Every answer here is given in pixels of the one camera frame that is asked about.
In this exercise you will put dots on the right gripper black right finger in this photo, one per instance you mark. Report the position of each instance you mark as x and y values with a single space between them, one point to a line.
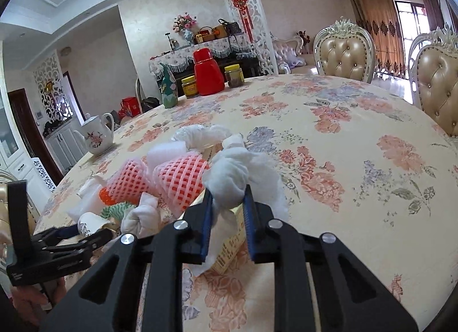
320 285

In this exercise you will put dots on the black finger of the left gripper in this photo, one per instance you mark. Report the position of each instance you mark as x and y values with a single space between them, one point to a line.
66 240

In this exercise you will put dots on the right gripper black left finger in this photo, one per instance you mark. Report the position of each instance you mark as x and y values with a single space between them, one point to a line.
138 281

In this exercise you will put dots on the green zigzag cloth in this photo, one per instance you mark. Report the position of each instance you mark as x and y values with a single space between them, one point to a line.
117 211

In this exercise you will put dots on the white plastic bag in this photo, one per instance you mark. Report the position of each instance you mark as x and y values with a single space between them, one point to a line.
199 137

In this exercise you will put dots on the white knotted tissue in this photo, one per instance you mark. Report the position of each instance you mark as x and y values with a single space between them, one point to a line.
144 220

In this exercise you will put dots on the white foam block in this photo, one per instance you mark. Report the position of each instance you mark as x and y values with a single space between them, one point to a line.
90 200

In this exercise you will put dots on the person's left hand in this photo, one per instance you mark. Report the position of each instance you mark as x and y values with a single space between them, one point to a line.
27 300

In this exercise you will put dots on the printed paper cup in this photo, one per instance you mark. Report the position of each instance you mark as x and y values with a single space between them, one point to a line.
89 223

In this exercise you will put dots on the yellow carton box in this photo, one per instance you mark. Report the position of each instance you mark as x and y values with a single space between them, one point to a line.
229 242

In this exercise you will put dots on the pink foam fruit net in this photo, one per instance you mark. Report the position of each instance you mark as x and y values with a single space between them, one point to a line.
129 182

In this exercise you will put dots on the white floral teapot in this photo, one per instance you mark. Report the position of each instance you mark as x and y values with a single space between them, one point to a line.
97 134

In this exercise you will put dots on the floral tablecloth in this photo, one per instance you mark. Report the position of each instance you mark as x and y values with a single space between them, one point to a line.
354 160

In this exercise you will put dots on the green peacock bottle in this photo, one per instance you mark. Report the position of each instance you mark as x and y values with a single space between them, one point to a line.
168 88

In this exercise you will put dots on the yellow-lid jar left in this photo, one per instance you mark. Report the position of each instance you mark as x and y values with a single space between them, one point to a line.
189 87

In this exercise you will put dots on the yellow-lid jar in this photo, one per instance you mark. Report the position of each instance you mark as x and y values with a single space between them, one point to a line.
234 75
189 87

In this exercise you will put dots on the red thermos jug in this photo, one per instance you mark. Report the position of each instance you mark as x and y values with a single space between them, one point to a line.
209 79

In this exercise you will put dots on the yellow-lid jar right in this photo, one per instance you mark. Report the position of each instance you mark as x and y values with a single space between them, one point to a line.
234 75

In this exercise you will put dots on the black piano with lace cover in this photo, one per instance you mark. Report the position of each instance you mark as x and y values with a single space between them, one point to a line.
232 50

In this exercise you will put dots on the flower vase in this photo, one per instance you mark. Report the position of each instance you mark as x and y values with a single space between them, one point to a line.
183 25

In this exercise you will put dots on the white sofa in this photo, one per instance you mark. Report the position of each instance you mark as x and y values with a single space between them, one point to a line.
288 54

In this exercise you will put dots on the beige tufted chair far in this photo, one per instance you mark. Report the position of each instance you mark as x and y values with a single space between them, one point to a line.
345 50

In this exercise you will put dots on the beige tufted chair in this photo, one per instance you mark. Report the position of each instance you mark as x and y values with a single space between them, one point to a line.
432 73
345 50

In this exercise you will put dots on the beige tufted chair near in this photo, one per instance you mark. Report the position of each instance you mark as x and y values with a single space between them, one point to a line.
432 73

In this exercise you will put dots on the red Chinese knot ornament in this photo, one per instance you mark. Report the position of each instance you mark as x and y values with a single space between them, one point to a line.
242 7

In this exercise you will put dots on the brown curtain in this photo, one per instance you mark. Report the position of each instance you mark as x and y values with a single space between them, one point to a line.
380 19

